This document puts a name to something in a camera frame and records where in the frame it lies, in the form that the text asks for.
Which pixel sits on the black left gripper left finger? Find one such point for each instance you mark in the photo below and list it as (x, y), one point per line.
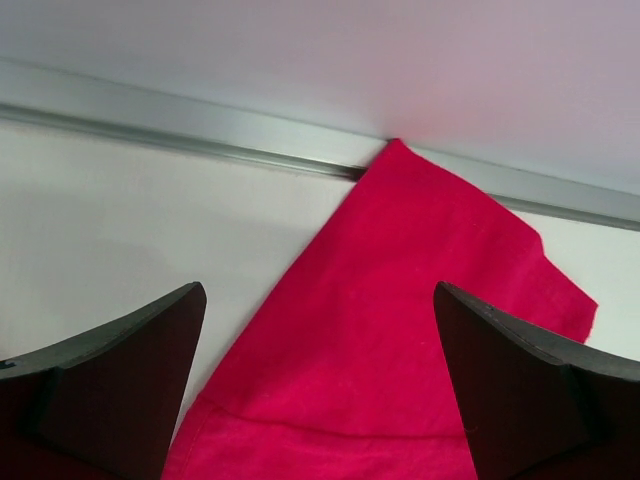
(102, 404)

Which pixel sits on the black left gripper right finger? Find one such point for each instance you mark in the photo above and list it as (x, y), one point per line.
(535, 404)

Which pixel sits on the magenta t shirt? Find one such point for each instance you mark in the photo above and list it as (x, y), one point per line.
(340, 373)

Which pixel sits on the aluminium back frame rail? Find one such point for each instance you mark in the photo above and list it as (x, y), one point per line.
(74, 102)

